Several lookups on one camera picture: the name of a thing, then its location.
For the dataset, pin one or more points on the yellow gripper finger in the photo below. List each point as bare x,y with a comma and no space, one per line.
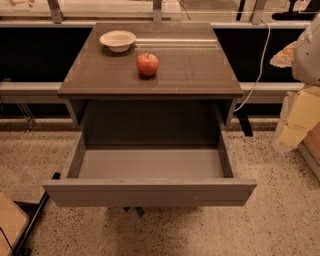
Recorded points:
300,113
283,58

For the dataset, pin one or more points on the red apple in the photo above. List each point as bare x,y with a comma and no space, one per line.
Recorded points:
147,64

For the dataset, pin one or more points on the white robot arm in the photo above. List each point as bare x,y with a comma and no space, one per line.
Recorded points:
306,56

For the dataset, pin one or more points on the open grey top drawer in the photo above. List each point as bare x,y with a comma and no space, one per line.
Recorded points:
129,176

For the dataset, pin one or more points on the cardboard box right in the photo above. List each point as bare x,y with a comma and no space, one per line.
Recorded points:
310,150

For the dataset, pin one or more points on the white paper bowl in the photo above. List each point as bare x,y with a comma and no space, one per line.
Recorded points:
118,41

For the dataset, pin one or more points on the black metal stand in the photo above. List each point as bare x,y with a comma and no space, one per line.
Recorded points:
33,212

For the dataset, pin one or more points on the wooden board lower left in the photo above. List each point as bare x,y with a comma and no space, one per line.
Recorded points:
13,221

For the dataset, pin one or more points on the metal rail frame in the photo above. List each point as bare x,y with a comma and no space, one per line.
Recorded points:
35,58

